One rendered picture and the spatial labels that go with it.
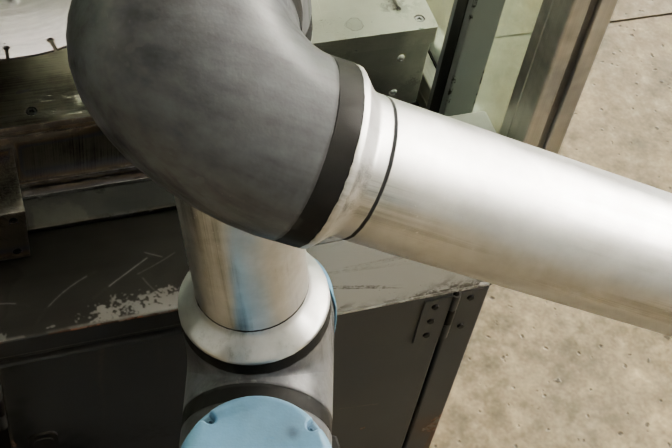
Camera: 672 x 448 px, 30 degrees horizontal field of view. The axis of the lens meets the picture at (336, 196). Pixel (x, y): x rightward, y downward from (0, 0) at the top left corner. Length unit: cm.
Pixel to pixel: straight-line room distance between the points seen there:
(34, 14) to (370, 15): 34
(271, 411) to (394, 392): 66
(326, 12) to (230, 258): 51
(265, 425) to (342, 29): 51
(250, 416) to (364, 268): 32
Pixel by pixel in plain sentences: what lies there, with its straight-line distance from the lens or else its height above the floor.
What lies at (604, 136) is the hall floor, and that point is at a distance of 254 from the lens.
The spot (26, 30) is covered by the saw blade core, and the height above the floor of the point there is 95.
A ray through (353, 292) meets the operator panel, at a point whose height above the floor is 78.
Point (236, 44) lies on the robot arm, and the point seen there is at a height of 137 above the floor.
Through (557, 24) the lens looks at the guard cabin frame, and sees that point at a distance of 110.
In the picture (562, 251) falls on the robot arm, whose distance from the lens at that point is 64.
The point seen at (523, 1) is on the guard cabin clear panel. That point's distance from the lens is 120.
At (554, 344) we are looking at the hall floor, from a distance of 220.
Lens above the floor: 177
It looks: 50 degrees down
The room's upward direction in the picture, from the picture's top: 11 degrees clockwise
